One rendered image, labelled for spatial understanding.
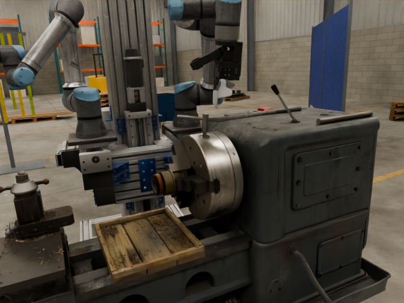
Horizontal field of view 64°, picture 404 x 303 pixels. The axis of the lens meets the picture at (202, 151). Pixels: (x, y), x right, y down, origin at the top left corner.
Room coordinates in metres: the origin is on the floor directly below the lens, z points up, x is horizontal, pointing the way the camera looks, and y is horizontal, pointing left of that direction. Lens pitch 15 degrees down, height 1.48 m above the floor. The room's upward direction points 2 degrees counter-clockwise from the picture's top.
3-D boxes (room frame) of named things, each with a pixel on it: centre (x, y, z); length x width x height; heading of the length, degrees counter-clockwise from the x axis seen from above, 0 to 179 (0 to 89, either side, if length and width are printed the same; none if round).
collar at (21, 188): (0.97, 0.57, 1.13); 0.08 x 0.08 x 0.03
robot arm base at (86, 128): (1.59, 0.54, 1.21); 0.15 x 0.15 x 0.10
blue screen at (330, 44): (7.48, -2.80, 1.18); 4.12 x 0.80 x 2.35; 169
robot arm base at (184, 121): (1.76, 0.08, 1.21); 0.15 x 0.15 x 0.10
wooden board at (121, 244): (1.05, 0.22, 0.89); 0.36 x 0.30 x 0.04; 25
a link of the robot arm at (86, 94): (1.60, 0.55, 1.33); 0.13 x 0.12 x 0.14; 41
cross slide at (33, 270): (0.92, 0.54, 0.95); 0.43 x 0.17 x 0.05; 25
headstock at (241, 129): (1.34, -0.36, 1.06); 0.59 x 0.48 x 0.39; 115
